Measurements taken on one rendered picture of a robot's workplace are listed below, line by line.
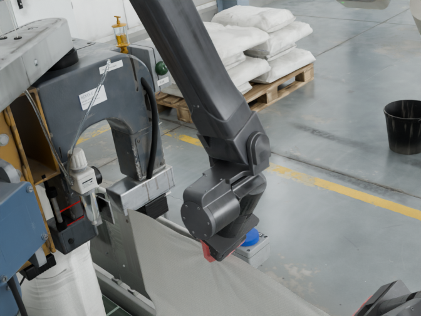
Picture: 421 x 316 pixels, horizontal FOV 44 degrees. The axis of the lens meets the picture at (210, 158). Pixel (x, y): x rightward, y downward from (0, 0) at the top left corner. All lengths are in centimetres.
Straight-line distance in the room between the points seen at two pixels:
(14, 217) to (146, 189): 49
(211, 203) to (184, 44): 21
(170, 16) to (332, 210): 234
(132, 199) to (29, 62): 40
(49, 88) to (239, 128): 39
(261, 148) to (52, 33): 43
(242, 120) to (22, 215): 30
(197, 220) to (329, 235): 202
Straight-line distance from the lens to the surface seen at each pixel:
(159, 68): 106
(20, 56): 82
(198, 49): 62
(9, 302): 79
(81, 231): 105
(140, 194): 111
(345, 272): 247
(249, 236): 126
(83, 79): 97
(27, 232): 69
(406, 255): 259
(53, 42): 93
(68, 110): 96
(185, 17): 60
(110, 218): 109
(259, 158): 69
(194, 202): 67
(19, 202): 67
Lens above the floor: 160
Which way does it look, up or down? 28 degrees down
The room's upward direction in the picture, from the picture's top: 8 degrees counter-clockwise
